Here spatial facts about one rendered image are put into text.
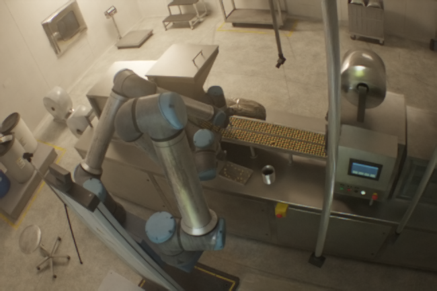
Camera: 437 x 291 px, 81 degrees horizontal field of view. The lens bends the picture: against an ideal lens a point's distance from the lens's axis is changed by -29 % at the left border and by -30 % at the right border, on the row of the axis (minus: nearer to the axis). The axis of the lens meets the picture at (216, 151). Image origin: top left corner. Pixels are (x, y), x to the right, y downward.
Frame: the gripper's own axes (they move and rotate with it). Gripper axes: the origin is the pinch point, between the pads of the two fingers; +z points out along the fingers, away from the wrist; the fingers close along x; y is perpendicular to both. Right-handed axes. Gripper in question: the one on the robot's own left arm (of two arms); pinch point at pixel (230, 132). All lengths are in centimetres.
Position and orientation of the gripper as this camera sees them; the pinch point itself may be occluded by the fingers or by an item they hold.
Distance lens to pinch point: 234.7
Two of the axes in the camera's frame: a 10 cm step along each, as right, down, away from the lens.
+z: 2.1, 6.5, 7.3
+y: -8.9, -1.8, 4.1
